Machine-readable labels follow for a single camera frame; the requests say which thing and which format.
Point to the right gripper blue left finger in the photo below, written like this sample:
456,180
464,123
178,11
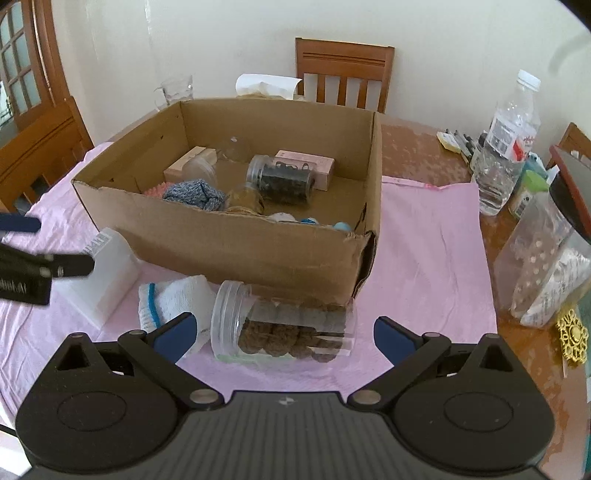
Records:
156,354

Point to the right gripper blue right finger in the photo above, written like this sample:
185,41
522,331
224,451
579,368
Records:
414,357

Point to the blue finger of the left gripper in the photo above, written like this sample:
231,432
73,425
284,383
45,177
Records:
10,222
63,265

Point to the white sock blue stripe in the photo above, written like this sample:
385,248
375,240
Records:
161,302

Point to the white green medical bottle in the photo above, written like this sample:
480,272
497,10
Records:
115,272

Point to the clear jar of brown balls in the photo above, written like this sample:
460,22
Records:
252,329

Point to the light blue plush toy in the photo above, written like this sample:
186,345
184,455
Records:
341,226

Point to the blue white knitted sock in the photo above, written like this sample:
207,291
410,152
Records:
196,193

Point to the clear jar of black clips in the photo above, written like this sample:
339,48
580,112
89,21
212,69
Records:
280,183

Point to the pink cloth table cover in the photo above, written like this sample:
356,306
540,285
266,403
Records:
430,274

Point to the beige small carton box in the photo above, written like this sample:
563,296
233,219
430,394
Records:
197,163

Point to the large clear jar red lid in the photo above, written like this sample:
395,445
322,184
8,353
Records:
547,256

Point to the gold ornament on table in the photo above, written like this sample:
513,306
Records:
573,337

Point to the brown cardboard box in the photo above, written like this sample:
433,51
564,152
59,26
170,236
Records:
310,260

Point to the pink small carton box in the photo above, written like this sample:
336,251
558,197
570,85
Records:
320,166

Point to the clear glass mug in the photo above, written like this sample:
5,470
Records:
173,90

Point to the clear plastic water bottle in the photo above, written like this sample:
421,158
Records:
510,138

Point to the tissue box with white tissue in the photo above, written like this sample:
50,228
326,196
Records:
267,86

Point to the wooden chair at right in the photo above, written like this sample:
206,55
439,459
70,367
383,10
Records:
575,142

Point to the wooden chair behind table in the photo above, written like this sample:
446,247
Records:
346,61

